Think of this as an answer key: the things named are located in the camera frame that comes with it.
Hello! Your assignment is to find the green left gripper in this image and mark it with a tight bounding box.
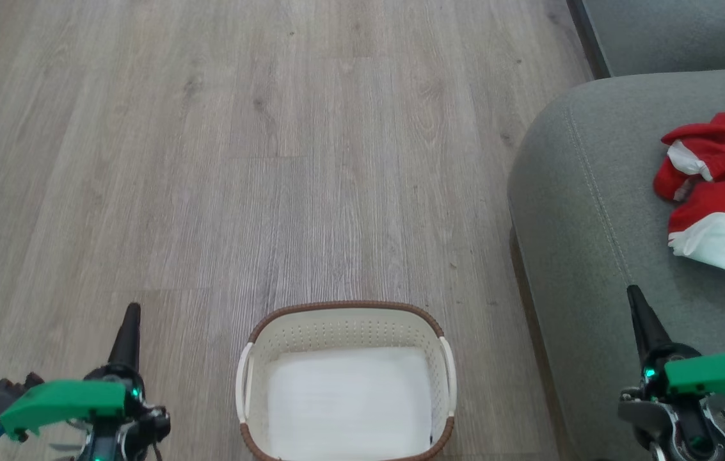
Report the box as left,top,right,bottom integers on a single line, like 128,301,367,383
0,303,171,461

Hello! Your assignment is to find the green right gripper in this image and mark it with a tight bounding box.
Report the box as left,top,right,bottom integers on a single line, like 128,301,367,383
618,285,725,461

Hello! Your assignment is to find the grey fabric sofa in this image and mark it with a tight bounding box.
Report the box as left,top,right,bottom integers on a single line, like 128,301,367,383
506,0,725,461

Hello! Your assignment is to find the white laundry basket brown rim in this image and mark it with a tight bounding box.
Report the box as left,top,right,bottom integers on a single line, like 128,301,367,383
235,301,458,461

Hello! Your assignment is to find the white cloth basket liner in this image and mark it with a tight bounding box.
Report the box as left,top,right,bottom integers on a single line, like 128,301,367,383
266,347,433,461

